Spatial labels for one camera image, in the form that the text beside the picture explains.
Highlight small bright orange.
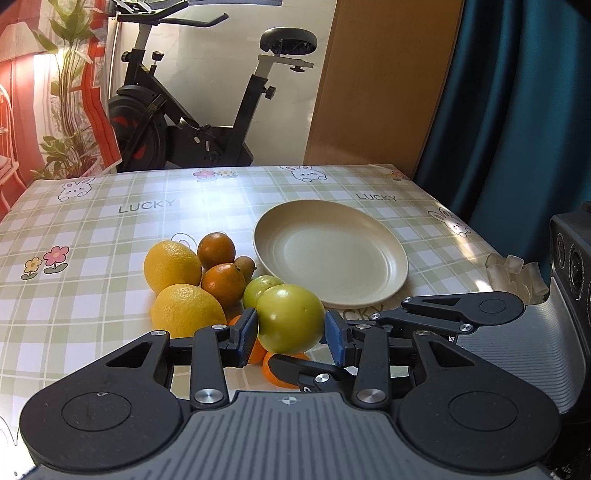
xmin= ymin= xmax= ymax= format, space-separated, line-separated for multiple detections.
xmin=227 ymin=313 xmax=270 ymax=365

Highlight yellow lemon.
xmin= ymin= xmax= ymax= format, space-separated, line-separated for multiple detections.
xmin=143 ymin=240 xmax=202 ymax=294
xmin=150 ymin=284 xmax=228 ymax=338

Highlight orange mandarin front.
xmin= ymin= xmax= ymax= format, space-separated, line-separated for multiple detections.
xmin=263 ymin=352 xmax=298 ymax=389

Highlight green apple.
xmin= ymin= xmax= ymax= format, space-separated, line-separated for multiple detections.
xmin=256 ymin=284 xmax=325 ymax=355
xmin=242 ymin=275 xmax=283 ymax=309

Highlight clear plastic table corner guard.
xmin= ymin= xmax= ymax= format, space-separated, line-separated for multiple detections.
xmin=485 ymin=253 xmax=549 ymax=305

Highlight small brown kiwi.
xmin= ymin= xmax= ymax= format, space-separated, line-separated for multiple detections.
xmin=233 ymin=256 xmax=256 ymax=283

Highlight dark orange tangerine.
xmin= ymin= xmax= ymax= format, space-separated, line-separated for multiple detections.
xmin=197 ymin=232 xmax=235 ymax=270

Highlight cream round plate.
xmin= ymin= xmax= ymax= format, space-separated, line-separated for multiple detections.
xmin=253 ymin=199 xmax=409 ymax=309

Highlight teal curtain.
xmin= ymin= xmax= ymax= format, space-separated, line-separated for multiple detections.
xmin=415 ymin=1 xmax=590 ymax=260

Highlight green plaid tablecloth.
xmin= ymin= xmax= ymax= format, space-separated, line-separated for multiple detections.
xmin=1 ymin=166 xmax=493 ymax=451

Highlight black exercise bike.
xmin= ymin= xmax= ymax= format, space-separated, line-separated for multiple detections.
xmin=106 ymin=0 xmax=319 ymax=173

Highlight wooden panel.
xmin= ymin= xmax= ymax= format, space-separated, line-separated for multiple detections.
xmin=304 ymin=1 xmax=464 ymax=176

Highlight red room backdrop poster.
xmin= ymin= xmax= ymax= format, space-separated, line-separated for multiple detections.
xmin=1 ymin=1 xmax=121 ymax=215

